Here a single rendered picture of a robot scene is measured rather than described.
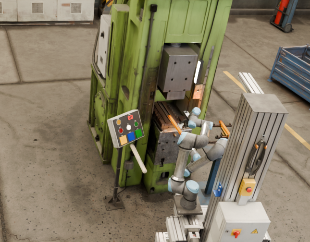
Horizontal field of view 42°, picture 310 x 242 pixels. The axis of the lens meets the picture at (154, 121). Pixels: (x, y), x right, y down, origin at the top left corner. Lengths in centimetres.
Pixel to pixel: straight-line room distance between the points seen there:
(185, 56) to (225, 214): 162
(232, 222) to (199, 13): 199
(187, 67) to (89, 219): 190
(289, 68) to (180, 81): 404
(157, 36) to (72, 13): 536
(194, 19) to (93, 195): 223
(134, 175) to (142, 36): 174
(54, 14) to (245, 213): 686
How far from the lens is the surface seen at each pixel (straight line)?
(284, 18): 1121
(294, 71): 772
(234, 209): 308
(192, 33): 402
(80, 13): 911
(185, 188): 344
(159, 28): 384
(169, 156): 447
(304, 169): 599
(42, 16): 898
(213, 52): 421
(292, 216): 515
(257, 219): 308
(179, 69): 395
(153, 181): 465
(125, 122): 387
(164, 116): 433
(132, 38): 420
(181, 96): 412
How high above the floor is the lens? 329
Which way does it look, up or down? 33 degrees down
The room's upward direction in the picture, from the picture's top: 10 degrees clockwise
